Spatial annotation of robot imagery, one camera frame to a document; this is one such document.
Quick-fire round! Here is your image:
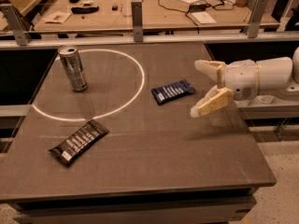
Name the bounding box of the tan envelope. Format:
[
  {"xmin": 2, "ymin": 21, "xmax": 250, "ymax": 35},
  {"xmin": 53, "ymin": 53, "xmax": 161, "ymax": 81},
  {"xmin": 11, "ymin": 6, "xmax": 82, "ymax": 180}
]
[{"xmin": 42, "ymin": 11, "xmax": 71, "ymax": 24}]

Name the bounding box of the metal bracket post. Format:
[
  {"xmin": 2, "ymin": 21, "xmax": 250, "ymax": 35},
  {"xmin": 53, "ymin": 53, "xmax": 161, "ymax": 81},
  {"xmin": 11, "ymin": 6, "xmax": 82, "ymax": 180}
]
[
  {"xmin": 0, "ymin": 4, "xmax": 31, "ymax": 46},
  {"xmin": 131, "ymin": 0, "xmax": 143, "ymax": 42},
  {"xmin": 244, "ymin": 0, "xmax": 268, "ymax": 38}
]

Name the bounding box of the black snack bar wrapper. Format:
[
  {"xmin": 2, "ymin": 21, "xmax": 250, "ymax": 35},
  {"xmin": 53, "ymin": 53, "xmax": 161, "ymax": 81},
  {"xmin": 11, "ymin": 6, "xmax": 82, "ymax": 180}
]
[{"xmin": 49, "ymin": 119, "xmax": 109, "ymax": 166}]

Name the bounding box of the wooden background desk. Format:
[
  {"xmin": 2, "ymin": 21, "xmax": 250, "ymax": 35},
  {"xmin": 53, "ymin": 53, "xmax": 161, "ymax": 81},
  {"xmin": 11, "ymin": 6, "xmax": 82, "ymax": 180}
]
[{"xmin": 35, "ymin": 0, "xmax": 251, "ymax": 34}]

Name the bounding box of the black flat device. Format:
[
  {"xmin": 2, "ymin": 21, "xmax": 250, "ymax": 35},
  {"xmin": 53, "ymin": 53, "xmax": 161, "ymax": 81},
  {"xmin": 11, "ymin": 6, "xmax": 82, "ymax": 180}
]
[{"xmin": 71, "ymin": 7, "xmax": 99, "ymax": 14}]

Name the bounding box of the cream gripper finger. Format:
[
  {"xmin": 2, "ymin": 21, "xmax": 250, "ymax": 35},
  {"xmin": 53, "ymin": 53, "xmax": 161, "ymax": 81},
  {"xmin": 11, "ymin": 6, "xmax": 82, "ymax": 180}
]
[
  {"xmin": 190, "ymin": 85, "xmax": 234, "ymax": 118},
  {"xmin": 194, "ymin": 60, "xmax": 226, "ymax": 81}
]

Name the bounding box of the black power adapter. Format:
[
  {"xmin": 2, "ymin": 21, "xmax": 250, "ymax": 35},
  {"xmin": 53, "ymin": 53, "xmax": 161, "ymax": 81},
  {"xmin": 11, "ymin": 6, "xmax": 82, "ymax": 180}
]
[{"xmin": 189, "ymin": 3, "xmax": 210, "ymax": 12}]

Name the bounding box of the black cable on desk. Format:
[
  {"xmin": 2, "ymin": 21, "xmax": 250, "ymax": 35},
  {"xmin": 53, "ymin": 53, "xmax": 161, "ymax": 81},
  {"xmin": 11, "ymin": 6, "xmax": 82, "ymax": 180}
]
[{"xmin": 157, "ymin": 0, "xmax": 235, "ymax": 27}]

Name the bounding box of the middle metal bracket post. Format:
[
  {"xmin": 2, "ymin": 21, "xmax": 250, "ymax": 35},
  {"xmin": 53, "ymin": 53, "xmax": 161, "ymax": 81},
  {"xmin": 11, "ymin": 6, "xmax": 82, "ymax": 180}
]
[{"xmin": 131, "ymin": 0, "xmax": 143, "ymax": 42}]

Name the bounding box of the right metal bracket post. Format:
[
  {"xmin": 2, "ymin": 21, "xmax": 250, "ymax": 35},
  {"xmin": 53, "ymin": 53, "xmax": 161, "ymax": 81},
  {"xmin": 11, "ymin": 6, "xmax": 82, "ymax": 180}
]
[{"xmin": 244, "ymin": 0, "xmax": 268, "ymax": 38}]

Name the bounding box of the left metal bracket post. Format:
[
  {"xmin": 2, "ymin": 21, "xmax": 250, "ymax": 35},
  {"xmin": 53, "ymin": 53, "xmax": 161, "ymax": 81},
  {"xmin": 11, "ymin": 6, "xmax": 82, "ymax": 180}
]
[{"xmin": 0, "ymin": 4, "xmax": 31, "ymax": 46}]

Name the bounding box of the silver drink can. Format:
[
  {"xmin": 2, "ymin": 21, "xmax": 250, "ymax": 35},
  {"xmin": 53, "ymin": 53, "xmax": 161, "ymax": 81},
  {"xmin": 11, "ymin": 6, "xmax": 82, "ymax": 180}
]
[{"xmin": 58, "ymin": 46, "xmax": 88, "ymax": 91}]

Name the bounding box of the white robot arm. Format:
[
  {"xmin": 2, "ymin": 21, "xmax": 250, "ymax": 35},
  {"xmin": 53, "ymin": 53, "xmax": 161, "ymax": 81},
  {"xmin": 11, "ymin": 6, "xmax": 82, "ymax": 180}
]
[{"xmin": 190, "ymin": 49, "xmax": 299, "ymax": 118}]

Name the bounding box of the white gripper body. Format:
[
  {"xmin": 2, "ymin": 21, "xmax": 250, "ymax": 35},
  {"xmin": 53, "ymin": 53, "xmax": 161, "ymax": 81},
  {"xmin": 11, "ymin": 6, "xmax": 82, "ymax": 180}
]
[{"xmin": 222, "ymin": 60, "xmax": 258, "ymax": 101}]

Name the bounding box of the white paper card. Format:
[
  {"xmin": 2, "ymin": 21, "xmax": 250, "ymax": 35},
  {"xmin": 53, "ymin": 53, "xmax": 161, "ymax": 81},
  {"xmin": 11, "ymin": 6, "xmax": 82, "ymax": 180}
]
[{"xmin": 192, "ymin": 11, "xmax": 216, "ymax": 24}]

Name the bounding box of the blue snack bar wrapper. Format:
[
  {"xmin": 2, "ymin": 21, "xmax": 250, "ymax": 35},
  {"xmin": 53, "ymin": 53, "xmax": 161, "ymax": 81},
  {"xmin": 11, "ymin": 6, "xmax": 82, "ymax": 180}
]
[{"xmin": 151, "ymin": 79, "xmax": 196, "ymax": 105}]

